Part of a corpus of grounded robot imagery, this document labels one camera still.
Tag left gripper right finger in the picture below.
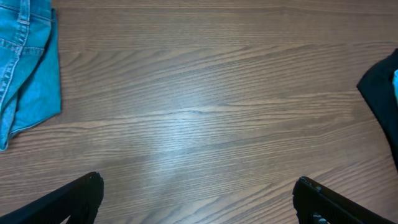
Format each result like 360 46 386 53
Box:
293 176 394 224

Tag light blue garment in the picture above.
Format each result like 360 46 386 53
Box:
392 70 398 102

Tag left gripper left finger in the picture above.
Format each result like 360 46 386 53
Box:
1 172 104 224

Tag folded blue denim jeans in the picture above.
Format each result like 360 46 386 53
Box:
1 0 61 151

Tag black garment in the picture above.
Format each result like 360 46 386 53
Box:
357 50 397 164

